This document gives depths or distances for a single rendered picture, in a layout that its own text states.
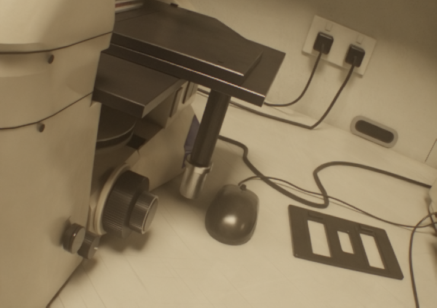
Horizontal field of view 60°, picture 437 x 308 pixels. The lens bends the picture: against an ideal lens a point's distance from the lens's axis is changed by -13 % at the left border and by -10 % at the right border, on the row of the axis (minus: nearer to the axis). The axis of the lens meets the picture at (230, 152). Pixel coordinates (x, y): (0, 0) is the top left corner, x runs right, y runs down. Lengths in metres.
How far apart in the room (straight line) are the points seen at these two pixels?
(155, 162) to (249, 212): 0.12
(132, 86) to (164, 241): 0.20
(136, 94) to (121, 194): 0.11
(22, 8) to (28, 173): 0.10
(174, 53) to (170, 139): 0.20
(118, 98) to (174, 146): 0.25
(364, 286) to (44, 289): 0.36
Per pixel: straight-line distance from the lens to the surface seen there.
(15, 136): 0.23
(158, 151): 0.49
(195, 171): 0.49
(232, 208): 0.48
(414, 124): 1.00
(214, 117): 0.46
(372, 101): 0.97
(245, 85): 0.35
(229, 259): 0.46
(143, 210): 0.38
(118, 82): 0.31
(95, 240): 0.37
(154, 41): 0.36
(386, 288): 0.54
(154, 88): 0.32
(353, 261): 0.54
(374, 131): 0.99
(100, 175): 0.40
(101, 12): 0.26
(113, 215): 0.38
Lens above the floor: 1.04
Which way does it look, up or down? 26 degrees down
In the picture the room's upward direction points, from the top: 19 degrees clockwise
